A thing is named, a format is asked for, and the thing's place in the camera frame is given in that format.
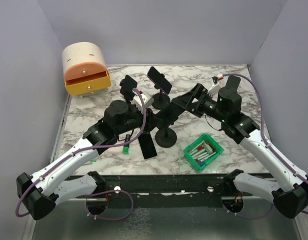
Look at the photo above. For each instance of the black table front rail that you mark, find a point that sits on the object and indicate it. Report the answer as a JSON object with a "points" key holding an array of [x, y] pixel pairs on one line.
{"points": [[164, 191]]}

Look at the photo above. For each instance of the orange drawer box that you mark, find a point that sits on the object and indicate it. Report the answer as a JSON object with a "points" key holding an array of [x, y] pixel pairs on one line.
{"points": [[84, 69]]}

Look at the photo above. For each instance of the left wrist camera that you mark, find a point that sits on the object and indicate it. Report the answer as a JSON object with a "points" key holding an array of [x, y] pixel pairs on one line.
{"points": [[147, 99]]}

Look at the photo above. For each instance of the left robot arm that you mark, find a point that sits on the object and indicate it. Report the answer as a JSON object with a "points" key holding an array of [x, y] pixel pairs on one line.
{"points": [[43, 190]]}

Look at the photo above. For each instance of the grey silver phone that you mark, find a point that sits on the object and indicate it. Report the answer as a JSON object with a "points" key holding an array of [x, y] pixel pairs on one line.
{"points": [[147, 146]]}

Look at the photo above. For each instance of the wood base phone stand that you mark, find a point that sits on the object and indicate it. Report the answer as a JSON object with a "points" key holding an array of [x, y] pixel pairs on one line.
{"points": [[233, 82]]}

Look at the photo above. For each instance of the black phone stand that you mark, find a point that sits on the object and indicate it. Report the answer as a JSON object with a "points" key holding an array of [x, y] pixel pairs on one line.
{"points": [[128, 96], [161, 99], [165, 137]]}

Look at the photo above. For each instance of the green highlighter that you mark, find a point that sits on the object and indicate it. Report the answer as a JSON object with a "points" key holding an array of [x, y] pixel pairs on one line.
{"points": [[126, 144]]}

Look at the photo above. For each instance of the black phone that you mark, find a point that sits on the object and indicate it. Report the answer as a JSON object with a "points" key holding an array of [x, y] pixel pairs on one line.
{"points": [[171, 111]]}

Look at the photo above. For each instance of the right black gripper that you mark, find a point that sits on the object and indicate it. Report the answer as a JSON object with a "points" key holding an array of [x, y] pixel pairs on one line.
{"points": [[185, 100]]}

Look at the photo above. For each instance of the green plastic bin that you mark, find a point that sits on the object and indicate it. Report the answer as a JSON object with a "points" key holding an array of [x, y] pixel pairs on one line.
{"points": [[203, 137]]}

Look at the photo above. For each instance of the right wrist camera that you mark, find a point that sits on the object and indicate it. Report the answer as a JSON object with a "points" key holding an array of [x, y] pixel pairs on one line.
{"points": [[213, 90]]}

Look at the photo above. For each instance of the white eraser in bin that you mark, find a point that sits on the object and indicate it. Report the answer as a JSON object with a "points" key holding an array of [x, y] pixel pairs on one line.
{"points": [[208, 147]]}

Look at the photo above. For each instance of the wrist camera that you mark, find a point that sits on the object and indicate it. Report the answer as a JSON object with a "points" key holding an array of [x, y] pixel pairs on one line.
{"points": [[213, 90], [147, 99]]}

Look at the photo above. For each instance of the markers in bin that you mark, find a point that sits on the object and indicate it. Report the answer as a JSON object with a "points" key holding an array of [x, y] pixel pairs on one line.
{"points": [[199, 155]]}

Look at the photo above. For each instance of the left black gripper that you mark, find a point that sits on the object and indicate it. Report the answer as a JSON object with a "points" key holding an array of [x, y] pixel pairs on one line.
{"points": [[152, 120]]}

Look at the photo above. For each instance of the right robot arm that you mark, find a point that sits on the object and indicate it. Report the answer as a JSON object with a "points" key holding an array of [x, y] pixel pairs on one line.
{"points": [[289, 191]]}

